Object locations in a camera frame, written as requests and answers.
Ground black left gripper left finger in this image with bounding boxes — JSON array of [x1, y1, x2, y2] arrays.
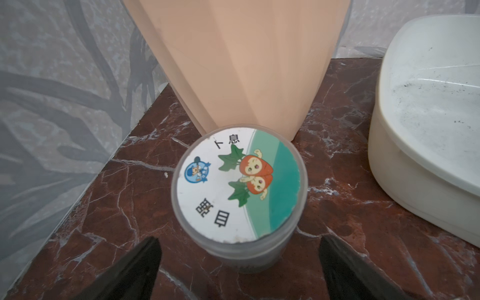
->
[[73, 236, 162, 300]]

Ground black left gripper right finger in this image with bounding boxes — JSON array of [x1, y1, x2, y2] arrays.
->
[[318, 235, 411, 300]]

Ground white plastic storage box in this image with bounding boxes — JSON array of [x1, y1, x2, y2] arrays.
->
[[368, 14, 480, 245]]

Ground small patterned can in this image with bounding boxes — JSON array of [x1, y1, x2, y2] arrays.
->
[[171, 125, 308, 273]]

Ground potted artificial flower plant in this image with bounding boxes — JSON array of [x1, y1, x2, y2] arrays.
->
[[125, 1, 350, 140]]

